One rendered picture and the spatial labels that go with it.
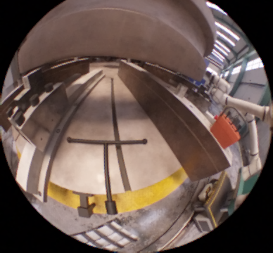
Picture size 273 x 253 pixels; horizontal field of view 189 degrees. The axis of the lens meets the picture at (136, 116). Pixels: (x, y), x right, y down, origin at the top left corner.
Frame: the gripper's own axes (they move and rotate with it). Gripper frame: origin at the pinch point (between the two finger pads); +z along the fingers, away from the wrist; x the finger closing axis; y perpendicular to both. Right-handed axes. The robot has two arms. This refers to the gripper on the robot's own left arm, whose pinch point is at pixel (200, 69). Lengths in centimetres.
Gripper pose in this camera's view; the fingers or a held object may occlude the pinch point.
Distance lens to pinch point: 93.4
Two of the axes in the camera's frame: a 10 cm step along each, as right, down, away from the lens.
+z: -5.1, -6.7, 5.4
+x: -8.3, 2.2, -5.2
